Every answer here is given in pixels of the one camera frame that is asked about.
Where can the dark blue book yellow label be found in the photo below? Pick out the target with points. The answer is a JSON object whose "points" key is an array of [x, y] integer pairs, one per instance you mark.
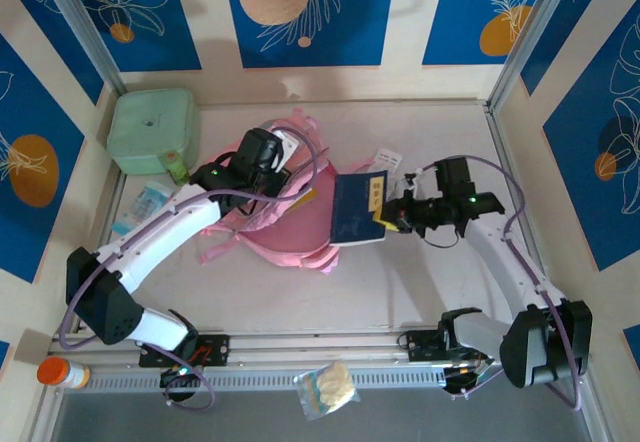
{"points": [[355, 207]]}

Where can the white barcode tag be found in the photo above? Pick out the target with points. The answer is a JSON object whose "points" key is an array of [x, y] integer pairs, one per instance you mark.
{"points": [[389, 159]]}

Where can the pink backpack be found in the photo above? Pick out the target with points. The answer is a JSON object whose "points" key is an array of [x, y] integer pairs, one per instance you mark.
{"points": [[295, 242]]}

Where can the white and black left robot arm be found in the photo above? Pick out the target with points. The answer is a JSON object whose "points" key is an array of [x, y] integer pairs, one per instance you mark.
{"points": [[160, 232]]}

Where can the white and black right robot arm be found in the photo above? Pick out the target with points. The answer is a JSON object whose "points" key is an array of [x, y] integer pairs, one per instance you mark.
{"points": [[505, 257]]}

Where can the blue tissue pack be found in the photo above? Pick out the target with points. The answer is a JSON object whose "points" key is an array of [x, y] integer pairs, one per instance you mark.
{"points": [[142, 201]]}

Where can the mint green lunch bag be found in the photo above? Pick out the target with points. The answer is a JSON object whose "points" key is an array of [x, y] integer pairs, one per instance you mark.
{"points": [[150, 127]]}

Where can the plastic bag of snacks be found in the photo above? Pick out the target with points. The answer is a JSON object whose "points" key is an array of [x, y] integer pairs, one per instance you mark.
{"points": [[325, 387]]}

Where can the small green bottle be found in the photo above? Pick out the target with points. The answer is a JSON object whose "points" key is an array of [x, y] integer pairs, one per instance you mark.
{"points": [[179, 172]]}

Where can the orange-capped white bottle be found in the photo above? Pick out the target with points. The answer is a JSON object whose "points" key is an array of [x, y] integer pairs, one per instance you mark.
{"points": [[52, 371]]}

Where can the aluminium side rail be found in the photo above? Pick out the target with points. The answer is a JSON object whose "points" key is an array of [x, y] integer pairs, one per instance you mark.
{"points": [[111, 197], [505, 162]]}

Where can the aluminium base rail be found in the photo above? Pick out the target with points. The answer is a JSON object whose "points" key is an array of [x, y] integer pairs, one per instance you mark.
{"points": [[300, 344]]}

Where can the aluminium frame post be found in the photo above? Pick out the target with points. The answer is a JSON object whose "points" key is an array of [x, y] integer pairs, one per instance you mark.
{"points": [[530, 27], [80, 22]]}

